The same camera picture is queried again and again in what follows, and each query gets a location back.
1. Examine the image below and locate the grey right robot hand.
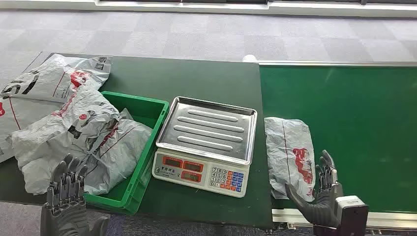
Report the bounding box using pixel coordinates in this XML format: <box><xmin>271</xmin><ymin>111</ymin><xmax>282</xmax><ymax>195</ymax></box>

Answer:
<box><xmin>285</xmin><ymin>149</ymin><xmax>343</xmax><ymax>229</ymax></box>

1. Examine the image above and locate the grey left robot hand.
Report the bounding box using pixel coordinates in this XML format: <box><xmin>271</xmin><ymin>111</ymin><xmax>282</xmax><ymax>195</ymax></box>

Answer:
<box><xmin>40</xmin><ymin>153</ymin><xmax>110</xmax><ymax>236</ymax></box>

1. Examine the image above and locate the electronic scale steel tray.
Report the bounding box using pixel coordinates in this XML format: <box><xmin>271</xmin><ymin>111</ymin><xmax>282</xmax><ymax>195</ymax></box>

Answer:
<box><xmin>151</xmin><ymin>96</ymin><xmax>258</xmax><ymax>198</ymax></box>

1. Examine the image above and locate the large crumpled grey mailer bag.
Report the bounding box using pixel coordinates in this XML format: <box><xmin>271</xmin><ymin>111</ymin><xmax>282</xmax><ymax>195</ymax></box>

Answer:
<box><xmin>6</xmin><ymin>85</ymin><xmax>120</xmax><ymax>196</ymax></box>

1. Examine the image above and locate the flat grey mailer bag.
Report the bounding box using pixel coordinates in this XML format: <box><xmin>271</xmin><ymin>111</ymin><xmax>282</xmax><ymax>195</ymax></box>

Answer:
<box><xmin>0</xmin><ymin>95</ymin><xmax>66</xmax><ymax>164</ymax></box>

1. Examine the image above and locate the grey mailer bag black print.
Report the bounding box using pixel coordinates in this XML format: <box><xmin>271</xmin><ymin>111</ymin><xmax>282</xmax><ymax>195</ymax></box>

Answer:
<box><xmin>0</xmin><ymin>54</ymin><xmax>113</xmax><ymax>104</ymax></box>

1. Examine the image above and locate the grey mailer bag red line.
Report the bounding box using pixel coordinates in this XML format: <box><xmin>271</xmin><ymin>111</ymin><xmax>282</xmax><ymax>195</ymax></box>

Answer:
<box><xmin>83</xmin><ymin>108</ymin><xmax>153</xmax><ymax>195</ymax></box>

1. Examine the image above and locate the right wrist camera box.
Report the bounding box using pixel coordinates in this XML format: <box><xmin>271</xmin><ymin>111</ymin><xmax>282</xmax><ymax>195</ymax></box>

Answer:
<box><xmin>334</xmin><ymin>195</ymin><xmax>369</xmax><ymax>236</ymax></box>

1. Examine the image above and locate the green conveyor belt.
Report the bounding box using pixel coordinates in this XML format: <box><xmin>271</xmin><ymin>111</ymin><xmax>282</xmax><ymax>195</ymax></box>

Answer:
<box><xmin>259</xmin><ymin>60</ymin><xmax>417</xmax><ymax>232</ymax></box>

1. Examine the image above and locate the grey mailer bag red logo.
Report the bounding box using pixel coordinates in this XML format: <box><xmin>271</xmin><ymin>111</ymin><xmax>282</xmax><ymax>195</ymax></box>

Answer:
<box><xmin>264</xmin><ymin>117</ymin><xmax>316</xmax><ymax>203</ymax></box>

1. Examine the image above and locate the green plastic bin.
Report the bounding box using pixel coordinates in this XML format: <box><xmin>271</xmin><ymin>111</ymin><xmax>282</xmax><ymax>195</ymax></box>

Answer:
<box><xmin>83</xmin><ymin>90</ymin><xmax>170</xmax><ymax>216</ymax></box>

